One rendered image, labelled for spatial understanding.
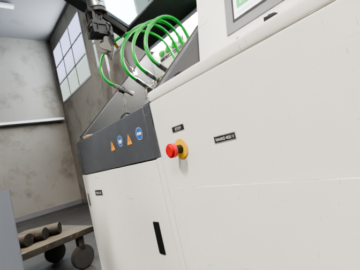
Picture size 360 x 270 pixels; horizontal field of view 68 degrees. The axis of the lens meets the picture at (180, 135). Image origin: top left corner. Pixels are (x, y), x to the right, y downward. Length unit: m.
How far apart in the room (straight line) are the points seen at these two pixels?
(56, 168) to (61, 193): 0.72
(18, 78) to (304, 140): 8.43
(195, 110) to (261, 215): 0.27
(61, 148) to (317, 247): 8.07
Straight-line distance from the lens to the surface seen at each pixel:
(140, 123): 0.82
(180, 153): 0.68
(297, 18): 0.49
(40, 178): 8.17
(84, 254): 2.65
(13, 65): 8.81
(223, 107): 0.56
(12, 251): 0.90
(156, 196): 0.82
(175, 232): 0.80
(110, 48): 1.18
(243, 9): 0.88
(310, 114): 0.47
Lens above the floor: 0.79
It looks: 4 degrees up
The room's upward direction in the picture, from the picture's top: 13 degrees counter-clockwise
